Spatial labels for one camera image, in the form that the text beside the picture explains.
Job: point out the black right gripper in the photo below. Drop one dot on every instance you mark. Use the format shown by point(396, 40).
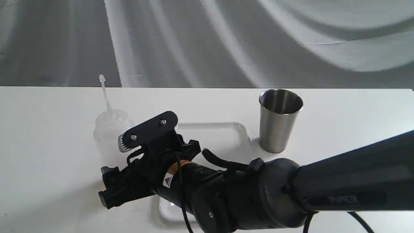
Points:
point(145, 177)

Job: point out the translucent squeeze bottle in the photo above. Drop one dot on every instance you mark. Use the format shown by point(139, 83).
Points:
point(109, 125)

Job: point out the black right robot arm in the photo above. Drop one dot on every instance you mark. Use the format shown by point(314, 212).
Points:
point(226, 196)

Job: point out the stainless steel cup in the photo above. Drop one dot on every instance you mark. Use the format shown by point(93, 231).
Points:
point(279, 109)

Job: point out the white plastic tray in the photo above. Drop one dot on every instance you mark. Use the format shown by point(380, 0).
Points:
point(227, 140)

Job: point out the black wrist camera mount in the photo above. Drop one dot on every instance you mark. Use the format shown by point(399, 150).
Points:
point(148, 131)

